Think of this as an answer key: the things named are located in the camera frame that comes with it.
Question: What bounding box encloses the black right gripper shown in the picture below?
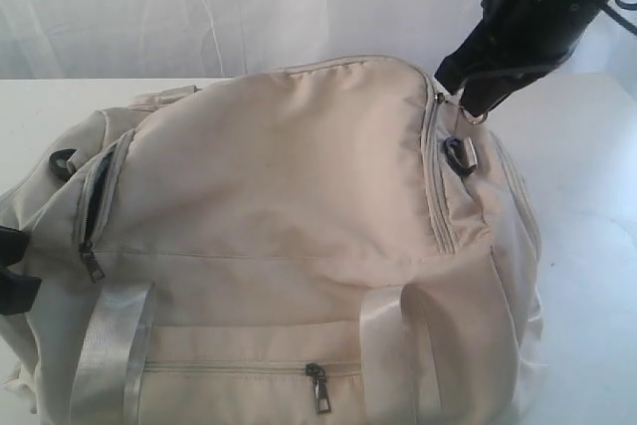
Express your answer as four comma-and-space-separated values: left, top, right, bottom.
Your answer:
434, 0, 598, 114

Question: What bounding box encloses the gold key ring zipper pull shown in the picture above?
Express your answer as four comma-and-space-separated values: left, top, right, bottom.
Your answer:
456, 104, 489, 125

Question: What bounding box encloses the beige duffel bag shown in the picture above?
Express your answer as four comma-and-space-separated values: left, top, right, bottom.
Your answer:
1, 57, 544, 424

